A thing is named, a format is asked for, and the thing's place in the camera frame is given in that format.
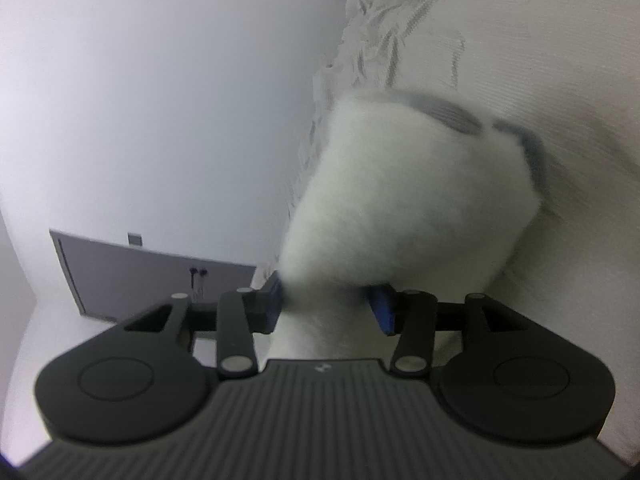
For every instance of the dark wall switch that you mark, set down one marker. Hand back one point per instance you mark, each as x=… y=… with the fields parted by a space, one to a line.
x=135 y=239

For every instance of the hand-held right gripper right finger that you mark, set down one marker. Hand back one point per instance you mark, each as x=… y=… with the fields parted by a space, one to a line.
x=382 y=310

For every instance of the grey door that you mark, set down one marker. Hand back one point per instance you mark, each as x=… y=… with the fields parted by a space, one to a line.
x=150 y=280

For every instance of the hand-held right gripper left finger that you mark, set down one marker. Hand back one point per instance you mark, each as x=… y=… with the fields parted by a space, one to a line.
x=272 y=302

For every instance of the grey bed blanket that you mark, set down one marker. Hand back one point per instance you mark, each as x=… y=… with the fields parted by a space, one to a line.
x=550 y=60

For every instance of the white fluffy blue-striped sweater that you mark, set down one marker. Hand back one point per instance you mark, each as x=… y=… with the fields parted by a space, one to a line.
x=410 y=200

